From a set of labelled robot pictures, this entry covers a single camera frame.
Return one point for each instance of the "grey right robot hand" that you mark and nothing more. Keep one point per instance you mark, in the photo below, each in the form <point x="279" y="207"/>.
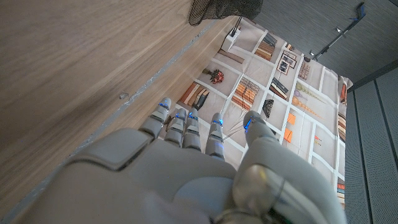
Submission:
<point x="155" y="180"/>

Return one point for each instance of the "dark mesh netting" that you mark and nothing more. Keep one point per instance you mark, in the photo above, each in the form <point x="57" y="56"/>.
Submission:
<point x="224" y="9"/>

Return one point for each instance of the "white power strip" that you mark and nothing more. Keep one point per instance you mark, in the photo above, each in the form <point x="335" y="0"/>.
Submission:
<point x="232" y="39"/>

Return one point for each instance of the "printed bookshelf backdrop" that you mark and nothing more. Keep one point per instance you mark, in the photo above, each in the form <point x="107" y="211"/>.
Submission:
<point x="304" y="93"/>

